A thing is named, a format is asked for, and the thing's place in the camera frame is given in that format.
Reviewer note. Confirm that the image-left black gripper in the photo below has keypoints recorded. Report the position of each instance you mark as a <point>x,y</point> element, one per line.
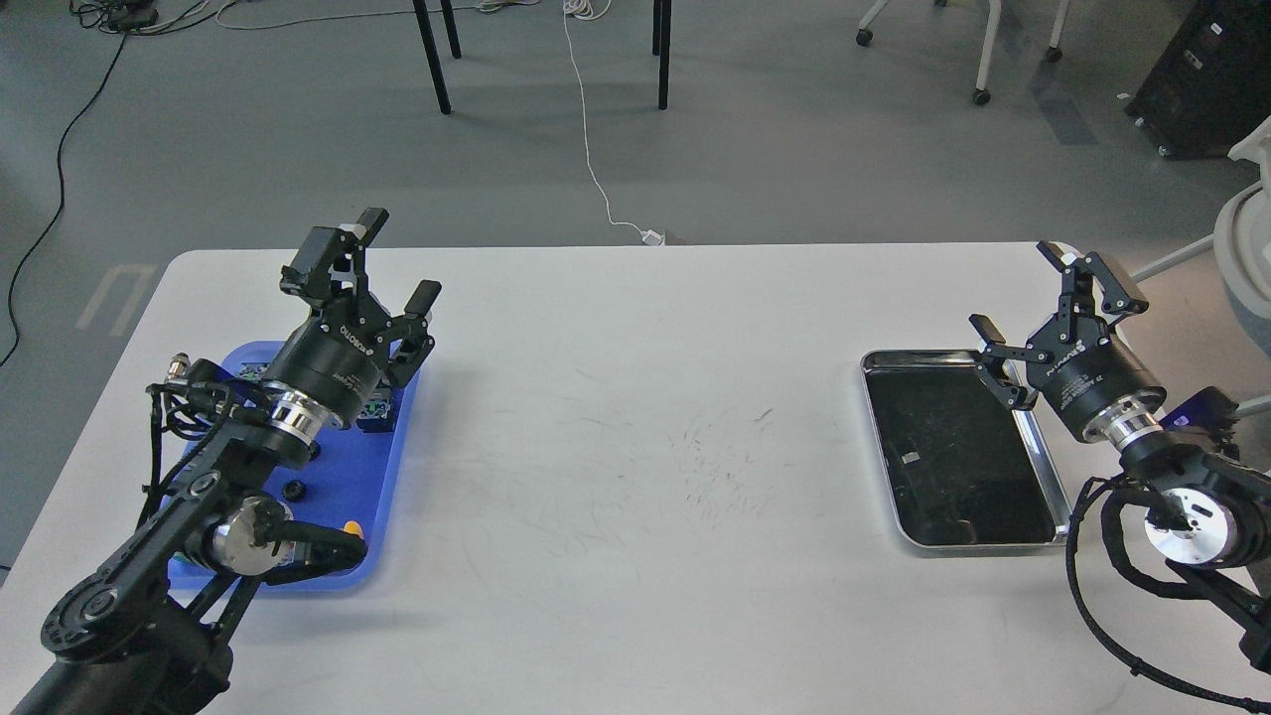
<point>336,363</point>

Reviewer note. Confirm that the image-right black gripper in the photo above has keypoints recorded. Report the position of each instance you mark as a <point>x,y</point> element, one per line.
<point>1074,361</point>

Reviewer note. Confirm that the small black gear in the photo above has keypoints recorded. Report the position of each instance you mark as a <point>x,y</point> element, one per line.
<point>294,490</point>

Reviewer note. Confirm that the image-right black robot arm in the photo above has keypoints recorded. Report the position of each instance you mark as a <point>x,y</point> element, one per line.
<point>1183,509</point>

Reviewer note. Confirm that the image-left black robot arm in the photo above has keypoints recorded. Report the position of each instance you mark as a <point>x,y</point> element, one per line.
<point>149,630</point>

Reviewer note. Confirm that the silver metal tray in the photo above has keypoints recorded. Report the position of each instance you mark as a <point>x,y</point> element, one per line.
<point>964,474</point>

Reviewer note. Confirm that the blue green connector block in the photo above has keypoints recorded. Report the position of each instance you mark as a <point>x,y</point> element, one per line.
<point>380,413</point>

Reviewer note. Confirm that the white chair at right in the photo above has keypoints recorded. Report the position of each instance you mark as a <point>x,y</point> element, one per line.
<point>1240,240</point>

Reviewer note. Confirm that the black equipment case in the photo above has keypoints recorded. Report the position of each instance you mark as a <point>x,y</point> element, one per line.
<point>1210,87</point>

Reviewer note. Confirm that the white office chair base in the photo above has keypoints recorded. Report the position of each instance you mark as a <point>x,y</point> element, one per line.
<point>981,95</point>

